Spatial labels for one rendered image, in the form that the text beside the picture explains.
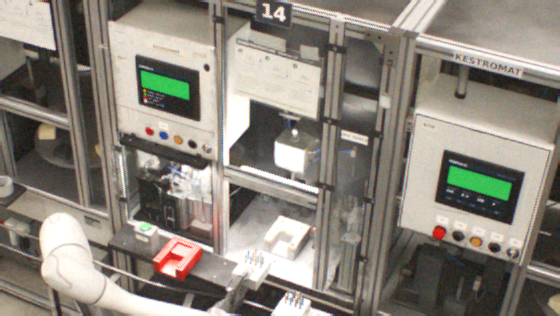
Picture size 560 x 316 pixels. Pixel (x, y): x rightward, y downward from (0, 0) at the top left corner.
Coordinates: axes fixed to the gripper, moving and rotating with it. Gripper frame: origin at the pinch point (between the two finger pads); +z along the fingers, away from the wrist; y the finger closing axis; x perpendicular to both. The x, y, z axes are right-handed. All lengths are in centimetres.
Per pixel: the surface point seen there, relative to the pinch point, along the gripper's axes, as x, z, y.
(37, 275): 148, 46, -104
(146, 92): 47, 16, 56
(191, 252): 28.8, 10.1, -7.5
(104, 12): 65, 19, 82
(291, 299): -15.3, 5.8, -8.8
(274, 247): 4.1, 32.3, -12.8
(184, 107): 32, 16, 54
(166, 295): 41, 9, -36
